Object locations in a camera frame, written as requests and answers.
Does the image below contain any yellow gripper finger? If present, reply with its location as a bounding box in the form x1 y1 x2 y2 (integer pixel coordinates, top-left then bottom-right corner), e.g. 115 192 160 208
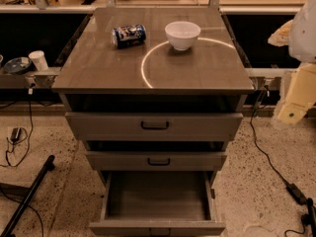
268 20 292 46
276 63 316 124

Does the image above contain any grey drawer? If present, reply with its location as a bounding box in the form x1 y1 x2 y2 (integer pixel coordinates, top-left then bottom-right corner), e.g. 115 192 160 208
66 112 243 142
90 171 225 237
86 151 226 171

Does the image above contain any grey drawer cabinet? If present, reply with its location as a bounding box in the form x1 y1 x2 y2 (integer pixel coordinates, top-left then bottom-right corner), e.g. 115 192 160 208
51 6 256 196

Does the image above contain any white bowl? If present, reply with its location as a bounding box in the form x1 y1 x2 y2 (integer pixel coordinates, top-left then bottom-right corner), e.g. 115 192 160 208
165 21 200 51

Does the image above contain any blue soda can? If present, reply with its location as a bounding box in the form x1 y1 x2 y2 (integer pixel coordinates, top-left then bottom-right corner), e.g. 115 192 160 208
112 25 146 48

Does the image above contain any white paper cup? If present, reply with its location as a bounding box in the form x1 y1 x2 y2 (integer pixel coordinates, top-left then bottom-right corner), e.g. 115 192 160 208
29 50 48 71

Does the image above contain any black pole on floor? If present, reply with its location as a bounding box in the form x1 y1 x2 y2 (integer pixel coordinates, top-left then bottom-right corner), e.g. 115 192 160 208
0 155 55 237

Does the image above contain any dark blue plate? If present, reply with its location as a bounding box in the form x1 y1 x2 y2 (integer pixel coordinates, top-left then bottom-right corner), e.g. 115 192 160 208
3 57 32 75

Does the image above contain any black power adapter left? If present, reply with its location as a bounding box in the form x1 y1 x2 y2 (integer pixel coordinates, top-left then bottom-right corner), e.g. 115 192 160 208
10 127 21 142

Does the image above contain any black cable with adapter right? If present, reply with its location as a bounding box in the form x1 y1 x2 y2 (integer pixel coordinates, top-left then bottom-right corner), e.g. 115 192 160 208
249 86 316 237

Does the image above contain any black cable left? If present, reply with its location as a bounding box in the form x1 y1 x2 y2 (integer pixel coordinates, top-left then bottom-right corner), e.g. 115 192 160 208
0 87 36 169

